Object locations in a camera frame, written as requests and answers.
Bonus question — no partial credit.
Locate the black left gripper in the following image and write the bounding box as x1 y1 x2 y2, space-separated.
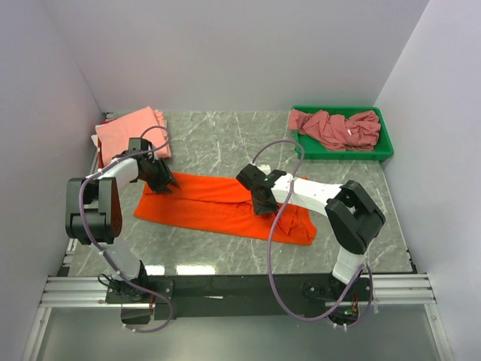
140 157 180 195

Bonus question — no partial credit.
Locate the orange t-shirt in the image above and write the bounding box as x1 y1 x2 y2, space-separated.
133 171 317 247

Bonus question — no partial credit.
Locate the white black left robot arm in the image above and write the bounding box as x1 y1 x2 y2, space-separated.
65 138 179 302

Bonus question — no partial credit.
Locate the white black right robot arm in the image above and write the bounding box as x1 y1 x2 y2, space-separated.
236 164 386 300

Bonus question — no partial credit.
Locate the folded pink t-shirt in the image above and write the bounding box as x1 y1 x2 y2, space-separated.
110 107 166 159

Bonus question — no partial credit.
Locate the green plastic tray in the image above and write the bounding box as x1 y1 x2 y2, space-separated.
290 105 394 162

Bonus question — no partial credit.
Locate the folded white t-shirt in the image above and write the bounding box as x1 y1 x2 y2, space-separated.
91 123 109 152

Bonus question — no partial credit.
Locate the black base crossbar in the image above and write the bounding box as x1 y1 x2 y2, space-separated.
105 273 371 324

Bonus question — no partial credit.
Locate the dusty rose t-shirt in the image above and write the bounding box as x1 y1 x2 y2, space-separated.
288 110 382 151

